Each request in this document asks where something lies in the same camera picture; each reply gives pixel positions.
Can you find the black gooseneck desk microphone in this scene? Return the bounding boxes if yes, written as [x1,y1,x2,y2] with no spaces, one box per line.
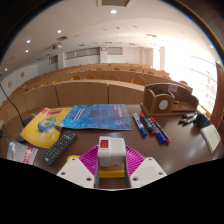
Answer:
[0,83,36,143]

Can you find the blue white marker pen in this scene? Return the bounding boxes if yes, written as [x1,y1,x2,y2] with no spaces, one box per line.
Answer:
[132,112,148,138]

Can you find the blue booklet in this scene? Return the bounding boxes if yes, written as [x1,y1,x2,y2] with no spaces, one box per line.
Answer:
[59,103,134,131]

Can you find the recessed ceiling lights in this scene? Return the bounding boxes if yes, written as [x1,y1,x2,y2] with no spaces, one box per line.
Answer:
[23,8,119,54]

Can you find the white paper pad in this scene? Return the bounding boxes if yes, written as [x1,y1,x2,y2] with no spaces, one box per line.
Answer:
[199,123,222,154]

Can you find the red-capped black marker pen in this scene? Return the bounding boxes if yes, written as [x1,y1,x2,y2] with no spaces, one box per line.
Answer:
[149,115,172,145]
[139,112,157,136]

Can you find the black handheld microphone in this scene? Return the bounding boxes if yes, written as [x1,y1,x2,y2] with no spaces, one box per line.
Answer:
[193,113,212,129]

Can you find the blue-capped black marker pen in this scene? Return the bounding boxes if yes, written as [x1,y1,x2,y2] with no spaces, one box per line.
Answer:
[146,118,167,145]

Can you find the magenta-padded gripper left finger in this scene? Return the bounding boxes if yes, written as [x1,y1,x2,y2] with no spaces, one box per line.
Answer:
[56,144,101,190]

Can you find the wooden lecture hall seat rows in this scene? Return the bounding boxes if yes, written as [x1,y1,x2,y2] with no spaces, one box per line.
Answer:
[0,62,194,124]

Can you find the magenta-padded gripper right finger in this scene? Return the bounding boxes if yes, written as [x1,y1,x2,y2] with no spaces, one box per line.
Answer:
[124,145,168,190]

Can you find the white red plastic package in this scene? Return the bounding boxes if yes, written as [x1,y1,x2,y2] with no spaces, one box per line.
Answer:
[6,140,39,165]

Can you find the black remote control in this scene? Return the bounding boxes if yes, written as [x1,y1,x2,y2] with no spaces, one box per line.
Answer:
[42,130,78,167]

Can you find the wooden desk organizer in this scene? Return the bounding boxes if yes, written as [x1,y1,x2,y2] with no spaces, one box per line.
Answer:
[139,82,200,117]

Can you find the ceiling air vent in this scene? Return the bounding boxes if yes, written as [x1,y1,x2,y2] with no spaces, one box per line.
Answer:
[96,0,133,8]

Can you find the white charger with red switch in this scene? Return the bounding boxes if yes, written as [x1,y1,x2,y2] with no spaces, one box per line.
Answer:
[97,135,127,171]

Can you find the ceiling projector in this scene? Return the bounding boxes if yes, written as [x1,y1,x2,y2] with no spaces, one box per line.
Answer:
[51,42,64,50]

